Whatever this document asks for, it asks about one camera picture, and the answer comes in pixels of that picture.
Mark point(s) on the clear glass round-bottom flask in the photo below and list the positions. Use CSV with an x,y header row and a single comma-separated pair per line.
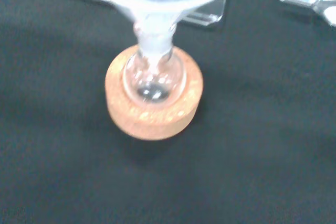
x,y
155,82

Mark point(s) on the black bench cloth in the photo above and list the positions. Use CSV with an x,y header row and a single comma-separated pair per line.
x,y
236,155

